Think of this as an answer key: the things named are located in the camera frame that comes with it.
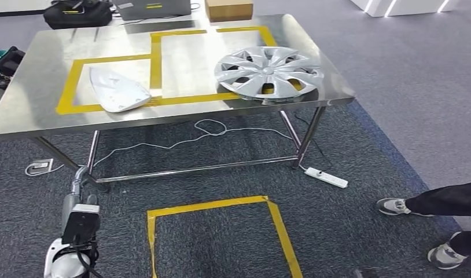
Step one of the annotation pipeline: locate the white power strip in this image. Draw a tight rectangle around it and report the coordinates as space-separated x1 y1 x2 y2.
304 167 349 190

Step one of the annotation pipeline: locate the black and teal bag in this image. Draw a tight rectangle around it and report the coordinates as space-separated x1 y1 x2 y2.
0 46 27 92

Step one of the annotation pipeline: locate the white curved plastic part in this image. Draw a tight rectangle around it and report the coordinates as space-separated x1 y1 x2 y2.
89 66 152 114

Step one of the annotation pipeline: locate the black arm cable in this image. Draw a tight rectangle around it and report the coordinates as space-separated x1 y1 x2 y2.
73 237 104 278

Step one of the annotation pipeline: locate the black floor cable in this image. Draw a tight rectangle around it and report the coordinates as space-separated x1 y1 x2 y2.
295 111 336 174

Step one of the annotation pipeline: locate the yellow bench marking tape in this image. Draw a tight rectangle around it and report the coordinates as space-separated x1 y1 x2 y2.
55 25 306 116

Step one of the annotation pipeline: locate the large black bag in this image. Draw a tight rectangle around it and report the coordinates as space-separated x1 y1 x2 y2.
43 0 113 31

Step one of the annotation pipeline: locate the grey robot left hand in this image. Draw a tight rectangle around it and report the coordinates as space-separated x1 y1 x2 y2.
62 164 100 227

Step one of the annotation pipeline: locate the white floor cable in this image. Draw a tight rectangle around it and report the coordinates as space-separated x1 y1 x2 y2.
93 119 302 169

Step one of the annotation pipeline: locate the brown cardboard box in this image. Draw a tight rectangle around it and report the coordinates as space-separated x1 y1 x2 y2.
204 0 255 23

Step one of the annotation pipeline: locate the white lit platform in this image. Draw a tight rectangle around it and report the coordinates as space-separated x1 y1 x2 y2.
348 0 462 19

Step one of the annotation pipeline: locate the silver wheel hubcap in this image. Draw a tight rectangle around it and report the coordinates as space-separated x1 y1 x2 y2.
214 46 325 102

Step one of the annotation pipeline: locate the grey laptop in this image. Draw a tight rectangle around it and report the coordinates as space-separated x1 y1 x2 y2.
115 0 193 21

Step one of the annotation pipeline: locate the stainless steel workbench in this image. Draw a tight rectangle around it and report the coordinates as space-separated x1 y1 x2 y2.
0 14 356 193

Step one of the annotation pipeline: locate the person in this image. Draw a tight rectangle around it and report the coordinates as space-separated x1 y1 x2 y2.
376 180 471 270

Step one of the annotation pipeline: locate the floor outlet box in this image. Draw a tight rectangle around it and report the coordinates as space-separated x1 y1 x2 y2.
25 158 66 178

